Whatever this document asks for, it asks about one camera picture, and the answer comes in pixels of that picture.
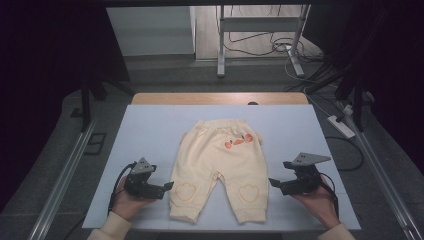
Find person's right hand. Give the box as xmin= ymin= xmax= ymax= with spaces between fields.
xmin=291 ymin=175 xmax=340 ymax=230

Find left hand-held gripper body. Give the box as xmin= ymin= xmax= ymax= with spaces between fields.
xmin=124 ymin=157 xmax=168 ymax=201

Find cream baby pants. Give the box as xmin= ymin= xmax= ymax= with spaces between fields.
xmin=168 ymin=119 xmax=270 ymax=225

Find white power strip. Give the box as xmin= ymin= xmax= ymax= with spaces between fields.
xmin=326 ymin=114 xmax=357 ymax=140

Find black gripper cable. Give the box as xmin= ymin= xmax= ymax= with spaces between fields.
xmin=107 ymin=161 xmax=138 ymax=215
xmin=318 ymin=172 xmax=341 ymax=220

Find aluminium rail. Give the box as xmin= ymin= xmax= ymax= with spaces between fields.
xmin=28 ymin=119 xmax=98 ymax=240
xmin=339 ymin=99 xmax=424 ymax=240

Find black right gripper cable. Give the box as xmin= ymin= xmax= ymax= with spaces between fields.
xmin=318 ymin=172 xmax=341 ymax=220

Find person's left hand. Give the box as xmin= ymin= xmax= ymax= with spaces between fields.
xmin=111 ymin=176 xmax=157 ymax=221

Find dark curtain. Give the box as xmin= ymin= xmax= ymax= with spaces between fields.
xmin=0 ymin=0 xmax=132 ymax=213
xmin=301 ymin=0 xmax=424 ymax=179

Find black metal stand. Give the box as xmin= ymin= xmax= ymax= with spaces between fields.
xmin=79 ymin=64 xmax=135 ymax=133
xmin=304 ymin=61 xmax=378 ymax=133

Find white table mat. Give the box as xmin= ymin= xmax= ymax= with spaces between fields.
xmin=82 ymin=104 xmax=362 ymax=232

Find black floor cable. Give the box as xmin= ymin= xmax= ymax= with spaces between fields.
xmin=324 ymin=135 xmax=365 ymax=173

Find tangle of floor cables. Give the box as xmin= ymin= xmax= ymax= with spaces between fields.
xmin=222 ymin=31 xmax=325 ymax=65

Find white panel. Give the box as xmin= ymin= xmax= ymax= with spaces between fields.
xmin=106 ymin=6 xmax=197 ymax=57

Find white metal stand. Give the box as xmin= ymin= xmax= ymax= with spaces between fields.
xmin=216 ymin=4 xmax=313 ymax=79

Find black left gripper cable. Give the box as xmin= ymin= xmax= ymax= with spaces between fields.
xmin=107 ymin=161 xmax=138 ymax=215

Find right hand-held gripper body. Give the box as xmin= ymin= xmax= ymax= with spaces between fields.
xmin=279 ymin=152 xmax=332 ymax=196

